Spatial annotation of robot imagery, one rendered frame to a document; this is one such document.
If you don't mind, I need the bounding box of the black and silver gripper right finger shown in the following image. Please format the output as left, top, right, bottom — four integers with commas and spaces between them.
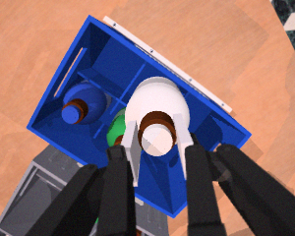
173, 113, 295, 236

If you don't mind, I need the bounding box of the grey divided crate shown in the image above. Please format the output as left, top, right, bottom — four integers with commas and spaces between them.
0, 144, 167, 236

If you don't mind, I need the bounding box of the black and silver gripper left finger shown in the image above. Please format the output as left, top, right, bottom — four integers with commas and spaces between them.
25, 120, 142, 236

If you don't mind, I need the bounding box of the blue plastic bottle crate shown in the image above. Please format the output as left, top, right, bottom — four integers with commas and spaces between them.
27, 15, 236, 204

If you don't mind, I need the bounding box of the red bottle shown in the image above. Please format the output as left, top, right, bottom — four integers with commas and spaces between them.
137, 229, 142, 236

